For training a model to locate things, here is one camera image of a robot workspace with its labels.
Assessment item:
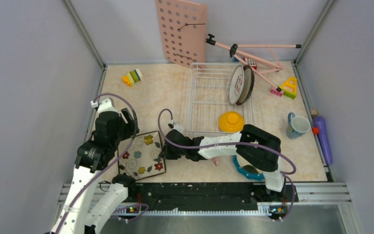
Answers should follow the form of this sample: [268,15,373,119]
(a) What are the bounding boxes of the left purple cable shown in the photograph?
[54,93,150,234]

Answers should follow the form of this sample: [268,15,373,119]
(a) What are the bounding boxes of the yellow green toy block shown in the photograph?
[280,77,298,99]

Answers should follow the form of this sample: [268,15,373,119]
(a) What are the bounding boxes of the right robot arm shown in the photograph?
[159,124,286,201]

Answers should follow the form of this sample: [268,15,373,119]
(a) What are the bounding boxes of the purple handled tool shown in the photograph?
[313,116,333,165]

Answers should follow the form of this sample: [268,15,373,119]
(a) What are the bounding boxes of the white plate red characters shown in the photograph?
[228,65,244,105]

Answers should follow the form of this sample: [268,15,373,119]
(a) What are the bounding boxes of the red white toy block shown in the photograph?
[243,57,257,70]

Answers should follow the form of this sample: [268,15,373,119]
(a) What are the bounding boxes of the square floral plate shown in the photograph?
[117,131,166,180]

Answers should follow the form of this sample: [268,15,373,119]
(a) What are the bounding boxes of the stacked colourful toy blocks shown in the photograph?
[121,68,143,87]

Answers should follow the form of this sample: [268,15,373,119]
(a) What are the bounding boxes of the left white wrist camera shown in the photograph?
[90,97,118,114]

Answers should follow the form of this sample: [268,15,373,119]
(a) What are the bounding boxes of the dark red rimmed plate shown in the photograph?
[236,65,255,106]

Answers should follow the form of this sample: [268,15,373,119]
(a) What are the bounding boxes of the pink pegboard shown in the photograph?
[155,0,208,67]

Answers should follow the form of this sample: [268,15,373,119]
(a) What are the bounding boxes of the blue white mug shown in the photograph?
[286,112,311,139]

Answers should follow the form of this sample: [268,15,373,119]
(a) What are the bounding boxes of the white wire dish rack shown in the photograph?
[185,62,255,137]

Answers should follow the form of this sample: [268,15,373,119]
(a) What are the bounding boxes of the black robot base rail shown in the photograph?
[125,182,299,216]

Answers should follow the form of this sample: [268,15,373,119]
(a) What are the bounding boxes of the pink toy block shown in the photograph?
[270,87,284,97]

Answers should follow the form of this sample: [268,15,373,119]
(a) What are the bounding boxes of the pink folding tripod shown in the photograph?
[206,33,302,93]

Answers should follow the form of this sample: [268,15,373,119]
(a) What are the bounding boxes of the orange yellow bowl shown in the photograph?
[218,112,245,133]

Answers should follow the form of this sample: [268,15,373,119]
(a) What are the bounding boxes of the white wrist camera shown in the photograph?
[168,120,185,134]
[90,97,118,114]

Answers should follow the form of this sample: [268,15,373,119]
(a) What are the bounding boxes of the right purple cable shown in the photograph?
[157,108,298,223]

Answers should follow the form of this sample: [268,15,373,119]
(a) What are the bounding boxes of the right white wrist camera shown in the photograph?
[168,120,185,134]

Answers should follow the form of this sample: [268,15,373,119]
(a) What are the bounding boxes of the purple cable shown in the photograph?
[54,93,150,234]
[157,108,298,223]

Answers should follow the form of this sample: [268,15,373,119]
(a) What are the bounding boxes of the blue rimmed bowl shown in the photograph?
[232,155,265,182]

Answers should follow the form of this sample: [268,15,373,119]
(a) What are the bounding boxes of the white pink handled cup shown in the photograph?
[211,157,220,166]

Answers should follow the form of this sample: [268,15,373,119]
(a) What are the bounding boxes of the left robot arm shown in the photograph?
[50,107,139,234]

